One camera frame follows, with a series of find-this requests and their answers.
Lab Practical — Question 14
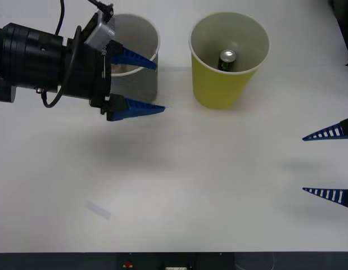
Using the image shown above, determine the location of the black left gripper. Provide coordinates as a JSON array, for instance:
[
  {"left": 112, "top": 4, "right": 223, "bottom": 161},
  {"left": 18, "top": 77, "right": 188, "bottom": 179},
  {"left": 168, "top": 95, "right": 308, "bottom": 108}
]
[{"left": 66, "top": 38, "right": 170, "bottom": 122}]

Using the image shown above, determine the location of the dark drink can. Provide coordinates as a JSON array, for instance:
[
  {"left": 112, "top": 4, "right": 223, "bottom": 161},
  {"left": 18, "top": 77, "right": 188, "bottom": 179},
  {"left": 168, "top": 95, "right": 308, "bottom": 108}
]
[{"left": 218, "top": 49, "right": 237, "bottom": 71}]

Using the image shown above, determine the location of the grey plastic waste bin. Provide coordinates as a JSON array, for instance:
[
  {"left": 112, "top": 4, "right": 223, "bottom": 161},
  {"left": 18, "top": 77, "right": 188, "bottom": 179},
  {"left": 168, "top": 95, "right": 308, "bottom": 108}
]
[{"left": 107, "top": 13, "right": 161, "bottom": 106}]

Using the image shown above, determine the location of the yellow-green plastic waste bin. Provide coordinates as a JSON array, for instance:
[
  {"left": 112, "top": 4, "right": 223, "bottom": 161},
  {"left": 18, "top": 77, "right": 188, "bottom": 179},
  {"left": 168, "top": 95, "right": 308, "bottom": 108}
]
[{"left": 189, "top": 11, "right": 272, "bottom": 110}]

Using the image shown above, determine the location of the pale grey wrist camera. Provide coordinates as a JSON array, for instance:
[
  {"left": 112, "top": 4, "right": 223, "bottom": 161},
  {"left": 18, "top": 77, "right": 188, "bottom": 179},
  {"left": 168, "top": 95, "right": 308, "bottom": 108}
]
[{"left": 83, "top": 10, "right": 116, "bottom": 55}]

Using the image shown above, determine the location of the black cable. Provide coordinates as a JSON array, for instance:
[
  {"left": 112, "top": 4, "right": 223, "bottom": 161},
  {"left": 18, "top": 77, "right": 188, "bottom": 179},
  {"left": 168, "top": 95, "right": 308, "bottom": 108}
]
[
  {"left": 35, "top": 25, "right": 83, "bottom": 109},
  {"left": 54, "top": 0, "right": 114, "bottom": 36}
]

